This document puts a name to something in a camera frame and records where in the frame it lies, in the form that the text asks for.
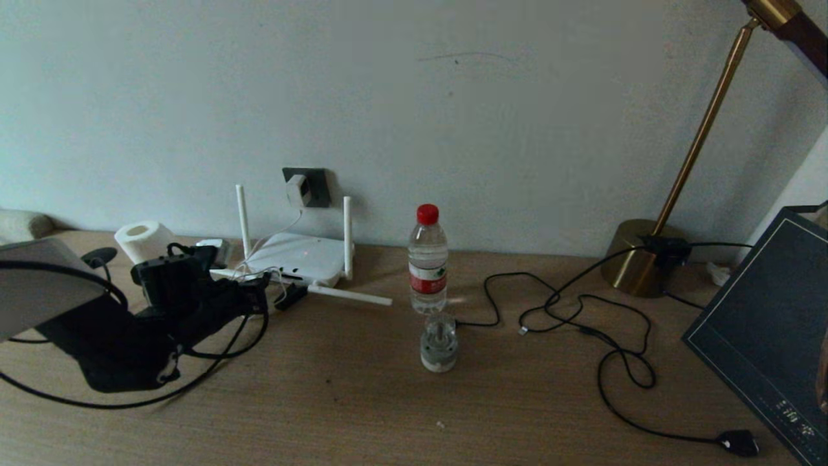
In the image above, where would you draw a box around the black left wrist camera cable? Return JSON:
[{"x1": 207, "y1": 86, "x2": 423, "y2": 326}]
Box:
[{"x1": 167, "y1": 243, "x2": 271, "y2": 361}]

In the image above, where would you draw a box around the grey wall socket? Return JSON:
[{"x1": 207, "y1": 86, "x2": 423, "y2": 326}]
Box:
[{"x1": 283, "y1": 167, "x2": 331, "y2": 208}]

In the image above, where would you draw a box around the black rectangular box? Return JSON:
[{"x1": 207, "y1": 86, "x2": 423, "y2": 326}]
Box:
[{"x1": 275, "y1": 283, "x2": 310, "y2": 311}]

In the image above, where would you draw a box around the small grey clear-topped device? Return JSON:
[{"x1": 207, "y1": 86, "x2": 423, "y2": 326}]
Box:
[{"x1": 420, "y1": 315, "x2": 460, "y2": 373}]

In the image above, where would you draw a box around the small black power box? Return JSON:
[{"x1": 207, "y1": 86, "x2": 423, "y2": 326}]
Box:
[{"x1": 640, "y1": 236, "x2": 692, "y2": 266}]

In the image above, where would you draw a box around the white toilet paper roll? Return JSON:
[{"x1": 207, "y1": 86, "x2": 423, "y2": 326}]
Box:
[{"x1": 114, "y1": 220, "x2": 177, "y2": 266}]

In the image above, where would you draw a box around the beige cushion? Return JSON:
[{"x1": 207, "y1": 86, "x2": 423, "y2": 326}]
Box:
[{"x1": 0, "y1": 208, "x2": 56, "y2": 253}]

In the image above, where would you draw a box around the black round stand base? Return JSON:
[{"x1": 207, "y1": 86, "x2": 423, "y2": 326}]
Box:
[{"x1": 82, "y1": 247, "x2": 118, "y2": 269}]

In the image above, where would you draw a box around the black ethernet cable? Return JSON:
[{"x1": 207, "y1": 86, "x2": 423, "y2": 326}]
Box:
[{"x1": 0, "y1": 278, "x2": 272, "y2": 410}]

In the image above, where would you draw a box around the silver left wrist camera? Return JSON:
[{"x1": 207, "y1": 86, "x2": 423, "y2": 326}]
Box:
[{"x1": 196, "y1": 238, "x2": 232, "y2": 269}]

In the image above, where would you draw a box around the white power adapter with cord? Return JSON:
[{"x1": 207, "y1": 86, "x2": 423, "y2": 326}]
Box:
[{"x1": 233, "y1": 173, "x2": 312, "y2": 305}]

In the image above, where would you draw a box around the brass desk lamp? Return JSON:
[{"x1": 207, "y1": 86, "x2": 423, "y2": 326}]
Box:
[{"x1": 600, "y1": 0, "x2": 828, "y2": 300}]

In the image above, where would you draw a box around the white router with antennas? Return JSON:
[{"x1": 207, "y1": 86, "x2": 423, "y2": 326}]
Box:
[{"x1": 210, "y1": 184, "x2": 393, "y2": 306}]

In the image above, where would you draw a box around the red-capped water bottle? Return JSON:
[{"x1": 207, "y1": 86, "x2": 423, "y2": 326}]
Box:
[{"x1": 408, "y1": 204, "x2": 450, "y2": 315}]

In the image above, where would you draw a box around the black lamp cord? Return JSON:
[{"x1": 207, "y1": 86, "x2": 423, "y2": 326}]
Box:
[{"x1": 455, "y1": 272, "x2": 761, "y2": 459}]

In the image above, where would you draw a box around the dark framed board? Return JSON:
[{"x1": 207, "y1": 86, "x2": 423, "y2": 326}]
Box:
[{"x1": 681, "y1": 201, "x2": 828, "y2": 466}]

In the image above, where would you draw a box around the black cable with silver connector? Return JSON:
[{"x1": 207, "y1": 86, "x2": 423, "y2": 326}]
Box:
[{"x1": 518, "y1": 243, "x2": 648, "y2": 337}]

